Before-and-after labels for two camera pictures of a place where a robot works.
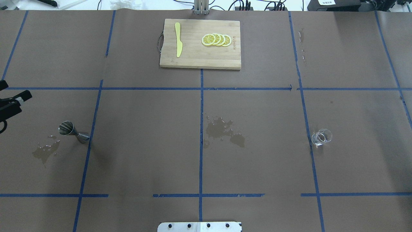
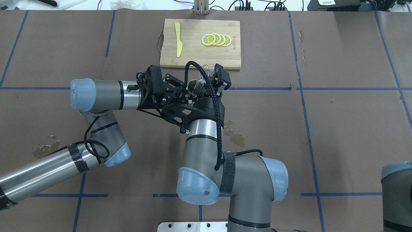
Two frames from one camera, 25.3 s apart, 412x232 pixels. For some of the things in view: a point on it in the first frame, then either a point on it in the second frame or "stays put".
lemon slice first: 208,39 stays put
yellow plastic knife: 179,44 stays put
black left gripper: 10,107 -> 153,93
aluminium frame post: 201,7 stays put
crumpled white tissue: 136,4 stays put
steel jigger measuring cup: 66,128 -> 195,88
